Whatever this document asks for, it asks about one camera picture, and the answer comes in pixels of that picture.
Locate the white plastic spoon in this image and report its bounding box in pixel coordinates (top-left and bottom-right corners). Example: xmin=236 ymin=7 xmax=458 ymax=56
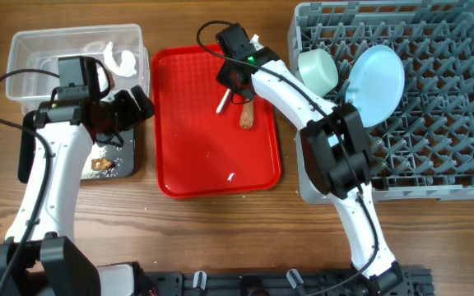
xmin=216 ymin=89 xmax=232 ymax=114

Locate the white rice pile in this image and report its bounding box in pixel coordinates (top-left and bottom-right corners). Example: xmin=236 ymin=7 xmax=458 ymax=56
xmin=81 ymin=144 xmax=134 ymax=180

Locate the orange carrot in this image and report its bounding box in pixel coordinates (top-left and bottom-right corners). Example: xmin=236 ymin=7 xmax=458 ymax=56
xmin=239 ymin=101 xmax=254 ymax=129

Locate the brown food scrap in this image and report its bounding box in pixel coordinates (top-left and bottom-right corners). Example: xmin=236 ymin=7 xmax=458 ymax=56
xmin=91 ymin=157 xmax=115 ymax=171

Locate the white tissue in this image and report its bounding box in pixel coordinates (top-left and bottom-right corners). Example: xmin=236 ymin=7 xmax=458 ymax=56
xmin=102 ymin=40 xmax=138 ymax=78

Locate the green bowl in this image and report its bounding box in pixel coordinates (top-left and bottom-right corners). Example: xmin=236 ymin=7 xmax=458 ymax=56
xmin=298 ymin=49 xmax=339 ymax=96

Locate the light blue plate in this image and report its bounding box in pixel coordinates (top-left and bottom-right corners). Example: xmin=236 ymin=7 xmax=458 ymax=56
xmin=345 ymin=45 xmax=405 ymax=127

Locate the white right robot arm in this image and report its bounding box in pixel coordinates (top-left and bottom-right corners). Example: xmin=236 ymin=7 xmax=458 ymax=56
xmin=216 ymin=22 xmax=403 ymax=295

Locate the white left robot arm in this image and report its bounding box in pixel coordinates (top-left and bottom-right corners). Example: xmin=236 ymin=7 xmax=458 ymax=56
xmin=0 ymin=56 xmax=158 ymax=295

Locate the grey dishwasher rack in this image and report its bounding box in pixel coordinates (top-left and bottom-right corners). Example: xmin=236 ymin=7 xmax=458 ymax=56
xmin=287 ymin=1 xmax=474 ymax=200

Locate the black tray bin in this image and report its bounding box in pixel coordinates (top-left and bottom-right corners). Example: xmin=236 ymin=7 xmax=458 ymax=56
xmin=17 ymin=128 xmax=136 ymax=183

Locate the red plastic tray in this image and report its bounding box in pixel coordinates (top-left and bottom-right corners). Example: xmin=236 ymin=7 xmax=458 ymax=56
xmin=151 ymin=46 xmax=281 ymax=198

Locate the clear plastic bin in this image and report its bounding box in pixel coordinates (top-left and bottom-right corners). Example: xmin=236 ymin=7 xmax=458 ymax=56
xmin=7 ymin=24 xmax=150 ymax=95

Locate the small white paper scrap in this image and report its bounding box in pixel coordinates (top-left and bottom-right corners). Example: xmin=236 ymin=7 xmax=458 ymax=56
xmin=227 ymin=173 xmax=235 ymax=182

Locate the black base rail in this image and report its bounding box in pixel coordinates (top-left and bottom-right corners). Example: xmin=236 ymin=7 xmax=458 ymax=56
xmin=137 ymin=269 xmax=435 ymax=296

